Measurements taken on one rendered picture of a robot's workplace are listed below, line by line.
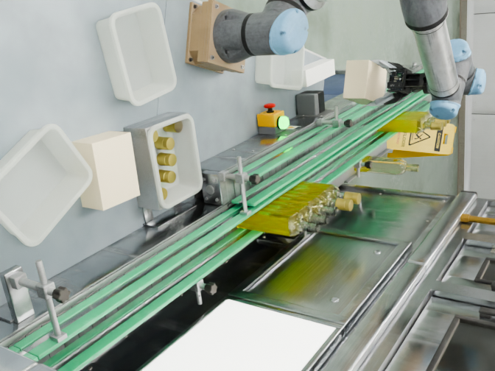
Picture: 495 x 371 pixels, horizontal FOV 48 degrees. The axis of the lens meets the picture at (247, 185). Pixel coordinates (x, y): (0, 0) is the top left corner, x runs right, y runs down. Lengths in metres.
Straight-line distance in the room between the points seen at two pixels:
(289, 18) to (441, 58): 0.39
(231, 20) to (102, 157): 0.54
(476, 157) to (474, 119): 0.49
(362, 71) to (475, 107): 5.74
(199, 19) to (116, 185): 0.55
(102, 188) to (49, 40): 0.35
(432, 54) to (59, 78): 0.86
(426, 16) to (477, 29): 6.03
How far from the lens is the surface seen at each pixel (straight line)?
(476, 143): 7.61
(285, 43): 1.50
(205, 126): 1.70
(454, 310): 1.49
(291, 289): 1.49
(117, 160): 1.35
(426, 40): 1.38
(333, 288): 1.49
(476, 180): 7.76
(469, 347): 1.38
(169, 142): 1.49
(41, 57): 1.31
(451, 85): 1.53
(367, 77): 1.80
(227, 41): 1.58
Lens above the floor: 1.82
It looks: 34 degrees down
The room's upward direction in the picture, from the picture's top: 97 degrees clockwise
